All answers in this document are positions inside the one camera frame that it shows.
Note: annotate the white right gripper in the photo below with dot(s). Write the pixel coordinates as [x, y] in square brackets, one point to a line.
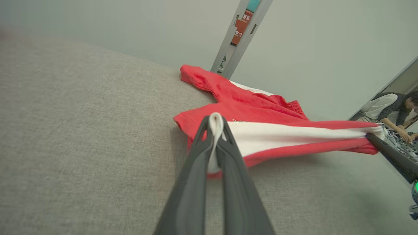
[415, 192]

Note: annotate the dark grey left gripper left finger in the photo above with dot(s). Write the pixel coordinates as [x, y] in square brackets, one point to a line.
[186, 202]

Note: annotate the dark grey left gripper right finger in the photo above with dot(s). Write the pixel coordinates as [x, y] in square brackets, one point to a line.
[240, 202]

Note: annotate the red and white jersey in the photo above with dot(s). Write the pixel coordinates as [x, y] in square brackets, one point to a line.
[248, 104]

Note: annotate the person with dark hair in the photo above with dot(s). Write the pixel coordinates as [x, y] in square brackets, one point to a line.
[380, 106]

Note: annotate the grey fabric sofa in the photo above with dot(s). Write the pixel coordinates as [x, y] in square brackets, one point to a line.
[81, 147]

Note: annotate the orange sign with white text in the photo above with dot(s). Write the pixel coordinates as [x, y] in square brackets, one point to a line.
[241, 29]

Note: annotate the teal sign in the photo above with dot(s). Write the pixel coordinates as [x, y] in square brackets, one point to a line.
[253, 5]

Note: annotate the grey post with slots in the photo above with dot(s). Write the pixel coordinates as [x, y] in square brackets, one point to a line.
[228, 36]

